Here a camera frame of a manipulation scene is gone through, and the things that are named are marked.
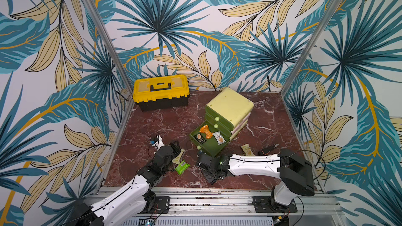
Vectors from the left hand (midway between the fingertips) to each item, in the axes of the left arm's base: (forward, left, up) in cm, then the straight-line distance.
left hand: (176, 145), depth 84 cm
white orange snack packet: (+8, -24, -5) cm, 26 cm away
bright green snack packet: (-9, -3, -7) cm, 12 cm away
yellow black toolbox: (+32, +14, +7) cm, 36 cm away
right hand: (-12, -17, -7) cm, 21 cm away
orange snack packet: (+13, -16, -6) cm, 21 cm away
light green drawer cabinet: (+13, -27, +13) cm, 33 cm away
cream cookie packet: (+1, -40, -7) cm, 41 cm away
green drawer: (+9, -24, +4) cm, 26 cm away
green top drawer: (+10, -22, +11) cm, 27 cm away
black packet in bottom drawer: (+8, -13, -7) cm, 16 cm away
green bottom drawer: (+6, -19, -7) cm, 21 cm away
